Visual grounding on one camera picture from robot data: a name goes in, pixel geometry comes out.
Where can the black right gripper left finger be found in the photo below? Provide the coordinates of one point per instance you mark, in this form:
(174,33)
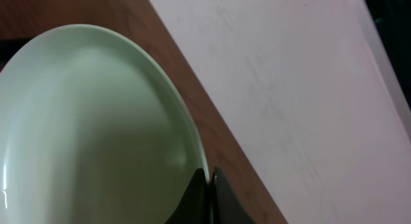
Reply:
(193,207)

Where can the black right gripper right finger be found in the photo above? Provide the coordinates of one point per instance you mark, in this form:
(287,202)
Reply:
(227,208)

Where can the pale green plate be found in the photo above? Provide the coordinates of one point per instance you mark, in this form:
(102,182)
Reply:
(92,131)

